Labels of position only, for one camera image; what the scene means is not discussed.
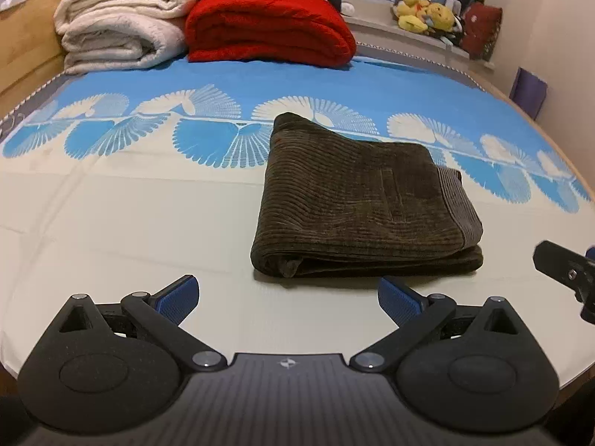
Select purple board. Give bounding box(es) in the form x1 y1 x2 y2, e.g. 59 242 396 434
510 67 548 120

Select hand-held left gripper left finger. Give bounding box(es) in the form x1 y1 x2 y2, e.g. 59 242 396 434
49 274 228 372

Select brown corduroy pants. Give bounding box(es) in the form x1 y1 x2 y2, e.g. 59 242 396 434
250 112 484 278

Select yellow bear plush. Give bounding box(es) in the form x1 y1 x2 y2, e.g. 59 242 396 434
425 3 456 35

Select red folded blanket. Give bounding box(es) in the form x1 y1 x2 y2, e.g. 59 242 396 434
185 0 358 67

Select white folded blanket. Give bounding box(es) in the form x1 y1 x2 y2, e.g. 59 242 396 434
53 0 198 75

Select red cushion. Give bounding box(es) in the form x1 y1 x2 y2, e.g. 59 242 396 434
460 2 504 61

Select white window sill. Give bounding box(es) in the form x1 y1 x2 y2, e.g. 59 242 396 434
344 14 496 72

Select yellow duck plush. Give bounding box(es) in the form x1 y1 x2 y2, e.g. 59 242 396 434
394 0 431 33

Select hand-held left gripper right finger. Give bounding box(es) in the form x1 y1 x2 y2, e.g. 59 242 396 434
350 277 528 375

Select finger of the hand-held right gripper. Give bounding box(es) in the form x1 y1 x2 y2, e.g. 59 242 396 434
534 240 595 323

